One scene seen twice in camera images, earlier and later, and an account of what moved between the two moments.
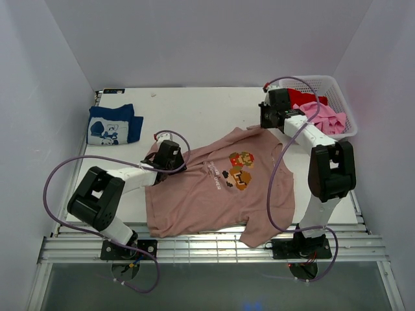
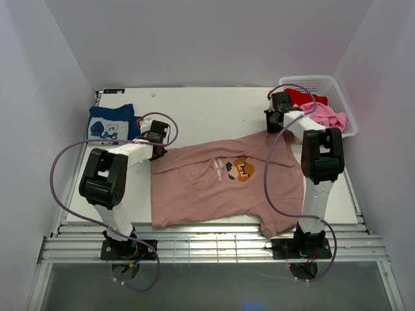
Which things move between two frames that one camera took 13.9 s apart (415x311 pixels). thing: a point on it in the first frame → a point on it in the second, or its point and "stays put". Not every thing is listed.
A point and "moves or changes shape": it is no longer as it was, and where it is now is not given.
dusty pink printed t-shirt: x=238 y=183 moves or changes shape
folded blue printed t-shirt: x=115 y=126 stays put
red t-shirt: x=299 y=98 stays put
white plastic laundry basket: x=327 y=86 stays put
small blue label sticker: x=113 y=91 stays put
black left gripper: x=180 y=163 → x=164 y=151
